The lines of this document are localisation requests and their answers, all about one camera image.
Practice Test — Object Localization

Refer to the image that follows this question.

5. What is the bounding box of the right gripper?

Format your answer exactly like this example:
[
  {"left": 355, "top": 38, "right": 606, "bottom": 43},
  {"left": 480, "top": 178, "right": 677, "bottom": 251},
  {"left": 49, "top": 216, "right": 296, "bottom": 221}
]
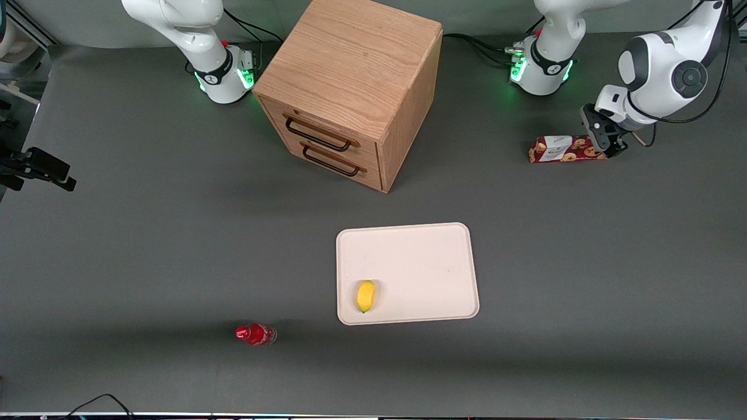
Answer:
[{"left": 0, "top": 145, "right": 77, "bottom": 193}]

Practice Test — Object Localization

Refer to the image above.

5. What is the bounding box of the dark metal drawer handle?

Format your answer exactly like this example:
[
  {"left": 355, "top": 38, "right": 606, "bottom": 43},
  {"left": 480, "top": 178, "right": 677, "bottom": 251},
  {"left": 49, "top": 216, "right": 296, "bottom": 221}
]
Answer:
[
  {"left": 284, "top": 114, "right": 360, "bottom": 153},
  {"left": 300, "top": 142, "right": 368, "bottom": 178}
]

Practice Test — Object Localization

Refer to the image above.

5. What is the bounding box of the black left base cable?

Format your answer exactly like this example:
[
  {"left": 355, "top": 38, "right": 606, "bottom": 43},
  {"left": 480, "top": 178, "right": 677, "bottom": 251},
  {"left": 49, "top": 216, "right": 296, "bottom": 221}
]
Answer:
[{"left": 442, "top": 17, "right": 546, "bottom": 68}]

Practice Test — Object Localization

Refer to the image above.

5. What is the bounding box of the aluminium frame rail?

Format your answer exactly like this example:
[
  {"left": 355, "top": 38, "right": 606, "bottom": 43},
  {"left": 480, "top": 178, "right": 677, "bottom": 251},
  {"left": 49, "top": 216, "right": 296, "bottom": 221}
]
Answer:
[{"left": 5, "top": 0, "right": 60, "bottom": 48}]

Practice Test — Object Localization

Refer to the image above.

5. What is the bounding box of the black base cable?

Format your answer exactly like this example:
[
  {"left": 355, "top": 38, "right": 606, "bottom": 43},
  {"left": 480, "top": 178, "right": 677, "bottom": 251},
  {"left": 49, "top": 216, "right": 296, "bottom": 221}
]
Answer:
[
  {"left": 222, "top": 8, "right": 284, "bottom": 45},
  {"left": 442, "top": 17, "right": 546, "bottom": 68}
]

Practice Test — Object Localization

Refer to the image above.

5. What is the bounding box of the yellow toy fruit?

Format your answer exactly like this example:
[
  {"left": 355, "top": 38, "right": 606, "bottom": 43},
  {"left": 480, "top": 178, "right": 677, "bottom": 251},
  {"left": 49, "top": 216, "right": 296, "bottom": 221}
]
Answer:
[{"left": 357, "top": 280, "right": 376, "bottom": 314}]

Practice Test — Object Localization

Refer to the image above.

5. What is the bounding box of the red cookie box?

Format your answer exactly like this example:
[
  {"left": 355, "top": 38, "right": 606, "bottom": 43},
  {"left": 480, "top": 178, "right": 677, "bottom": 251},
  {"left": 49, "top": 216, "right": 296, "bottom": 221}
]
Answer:
[{"left": 529, "top": 135, "right": 611, "bottom": 165}]

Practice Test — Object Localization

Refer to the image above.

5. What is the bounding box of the beige plastic tray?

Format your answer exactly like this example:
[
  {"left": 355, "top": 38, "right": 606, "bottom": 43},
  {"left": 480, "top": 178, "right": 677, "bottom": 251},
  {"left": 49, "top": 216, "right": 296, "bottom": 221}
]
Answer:
[{"left": 336, "top": 222, "right": 480, "bottom": 326}]

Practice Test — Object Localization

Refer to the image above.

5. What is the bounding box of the black table edge cable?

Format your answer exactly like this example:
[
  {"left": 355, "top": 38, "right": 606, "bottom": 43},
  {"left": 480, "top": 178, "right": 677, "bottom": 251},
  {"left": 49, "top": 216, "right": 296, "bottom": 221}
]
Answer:
[{"left": 63, "top": 393, "right": 136, "bottom": 420}]

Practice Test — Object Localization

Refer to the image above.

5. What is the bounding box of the wooden drawer front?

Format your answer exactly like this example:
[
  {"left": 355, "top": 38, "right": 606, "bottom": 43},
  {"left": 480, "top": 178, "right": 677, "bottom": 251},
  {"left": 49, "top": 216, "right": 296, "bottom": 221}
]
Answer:
[
  {"left": 260, "top": 97, "right": 381, "bottom": 170},
  {"left": 278, "top": 132, "right": 383, "bottom": 193}
]

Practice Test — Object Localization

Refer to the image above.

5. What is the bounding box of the black right base cable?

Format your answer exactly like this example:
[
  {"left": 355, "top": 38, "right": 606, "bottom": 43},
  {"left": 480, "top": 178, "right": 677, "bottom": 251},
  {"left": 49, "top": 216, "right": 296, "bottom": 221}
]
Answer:
[{"left": 222, "top": 8, "right": 284, "bottom": 45}]

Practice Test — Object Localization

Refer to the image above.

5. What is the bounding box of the red plastic bottle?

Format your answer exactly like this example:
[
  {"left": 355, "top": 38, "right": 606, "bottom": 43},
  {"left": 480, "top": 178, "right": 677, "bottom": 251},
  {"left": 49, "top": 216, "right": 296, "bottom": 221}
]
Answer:
[{"left": 235, "top": 323, "right": 277, "bottom": 347}]

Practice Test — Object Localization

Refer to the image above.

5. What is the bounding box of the wooden drawer cabinet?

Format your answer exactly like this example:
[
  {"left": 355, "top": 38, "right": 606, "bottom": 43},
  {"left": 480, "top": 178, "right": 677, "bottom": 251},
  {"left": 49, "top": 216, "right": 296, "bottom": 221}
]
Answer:
[{"left": 252, "top": 0, "right": 444, "bottom": 194}]

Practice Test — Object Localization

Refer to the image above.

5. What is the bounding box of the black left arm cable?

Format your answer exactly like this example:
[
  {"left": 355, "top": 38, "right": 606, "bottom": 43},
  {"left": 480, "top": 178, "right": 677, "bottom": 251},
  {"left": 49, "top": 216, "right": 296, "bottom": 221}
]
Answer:
[{"left": 624, "top": 0, "right": 734, "bottom": 148}]

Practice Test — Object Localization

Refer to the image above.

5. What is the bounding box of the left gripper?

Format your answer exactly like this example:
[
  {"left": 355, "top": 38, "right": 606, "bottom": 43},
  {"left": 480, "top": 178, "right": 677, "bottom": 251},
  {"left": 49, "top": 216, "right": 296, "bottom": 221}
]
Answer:
[{"left": 580, "top": 84, "right": 636, "bottom": 159}]

